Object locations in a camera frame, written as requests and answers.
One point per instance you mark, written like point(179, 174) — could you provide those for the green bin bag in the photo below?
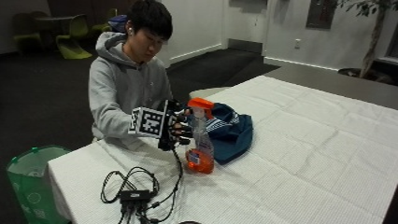
point(33, 183)

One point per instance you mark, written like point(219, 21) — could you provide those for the potted tree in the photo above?
point(370, 37)

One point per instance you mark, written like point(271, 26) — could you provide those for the white marker cube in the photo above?
point(146, 122)

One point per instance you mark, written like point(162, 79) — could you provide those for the white wall outlet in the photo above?
point(297, 43)

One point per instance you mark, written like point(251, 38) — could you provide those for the dark round table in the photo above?
point(52, 22)

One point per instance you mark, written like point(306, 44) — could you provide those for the white earbud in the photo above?
point(129, 30)

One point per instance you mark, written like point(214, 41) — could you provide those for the dark wall panel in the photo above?
point(321, 14)

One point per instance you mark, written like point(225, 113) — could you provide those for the green chair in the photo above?
point(72, 40)
point(25, 34)
point(104, 23)

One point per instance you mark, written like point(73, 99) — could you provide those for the orange spray bottle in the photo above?
point(199, 146)

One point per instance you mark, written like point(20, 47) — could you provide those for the white tablecloth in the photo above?
point(265, 155)

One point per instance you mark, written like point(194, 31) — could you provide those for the the person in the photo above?
point(124, 84)

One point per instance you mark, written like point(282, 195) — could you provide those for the blue cloth bag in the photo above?
point(230, 133)

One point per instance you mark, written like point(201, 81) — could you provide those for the black hub box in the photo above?
point(134, 196)

